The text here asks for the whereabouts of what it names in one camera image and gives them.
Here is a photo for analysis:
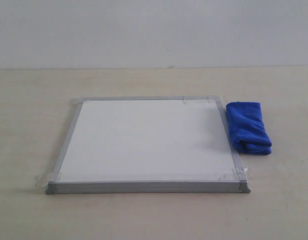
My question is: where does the blue cloth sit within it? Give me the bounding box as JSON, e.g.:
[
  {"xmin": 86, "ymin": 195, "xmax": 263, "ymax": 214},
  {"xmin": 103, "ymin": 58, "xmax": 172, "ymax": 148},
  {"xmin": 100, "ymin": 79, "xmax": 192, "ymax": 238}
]
[{"xmin": 226, "ymin": 101, "xmax": 272, "ymax": 156}]

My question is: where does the clear tape far right corner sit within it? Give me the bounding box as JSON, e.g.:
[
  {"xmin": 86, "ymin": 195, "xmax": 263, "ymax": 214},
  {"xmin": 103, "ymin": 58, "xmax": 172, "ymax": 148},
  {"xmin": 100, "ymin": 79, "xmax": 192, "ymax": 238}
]
[{"xmin": 182, "ymin": 96, "xmax": 222, "ymax": 105}]

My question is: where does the clear tape corner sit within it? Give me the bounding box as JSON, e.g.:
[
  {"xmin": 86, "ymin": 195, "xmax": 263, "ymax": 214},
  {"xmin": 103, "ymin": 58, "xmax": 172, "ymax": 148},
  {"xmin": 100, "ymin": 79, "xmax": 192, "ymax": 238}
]
[
  {"xmin": 35, "ymin": 172, "xmax": 62, "ymax": 188},
  {"xmin": 182, "ymin": 96, "xmax": 222, "ymax": 105},
  {"xmin": 69, "ymin": 97, "xmax": 90, "ymax": 105},
  {"xmin": 218, "ymin": 167, "xmax": 251, "ymax": 182}
]

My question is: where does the clear tape far left corner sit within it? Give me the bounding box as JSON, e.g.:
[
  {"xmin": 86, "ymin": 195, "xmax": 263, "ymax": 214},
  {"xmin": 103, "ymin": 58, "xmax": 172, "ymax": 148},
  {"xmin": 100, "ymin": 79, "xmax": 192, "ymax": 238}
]
[{"xmin": 69, "ymin": 97, "xmax": 90, "ymax": 105}]

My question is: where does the clear tape near right corner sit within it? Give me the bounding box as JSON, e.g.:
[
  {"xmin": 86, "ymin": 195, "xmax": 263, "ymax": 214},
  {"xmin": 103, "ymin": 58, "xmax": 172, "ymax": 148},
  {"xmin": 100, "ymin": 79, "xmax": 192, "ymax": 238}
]
[{"xmin": 218, "ymin": 167, "xmax": 251, "ymax": 182}]

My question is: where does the clear tape near left corner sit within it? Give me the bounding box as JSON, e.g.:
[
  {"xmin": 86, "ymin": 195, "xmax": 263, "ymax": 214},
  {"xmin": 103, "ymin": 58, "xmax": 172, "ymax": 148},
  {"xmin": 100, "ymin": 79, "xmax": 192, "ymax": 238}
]
[{"xmin": 35, "ymin": 172, "xmax": 62, "ymax": 188}]

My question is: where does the white board with grey frame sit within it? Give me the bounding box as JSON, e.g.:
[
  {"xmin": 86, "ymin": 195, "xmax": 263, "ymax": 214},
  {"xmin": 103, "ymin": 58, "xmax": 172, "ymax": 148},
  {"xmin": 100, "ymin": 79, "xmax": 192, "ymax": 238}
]
[{"xmin": 46, "ymin": 96, "xmax": 250, "ymax": 195}]

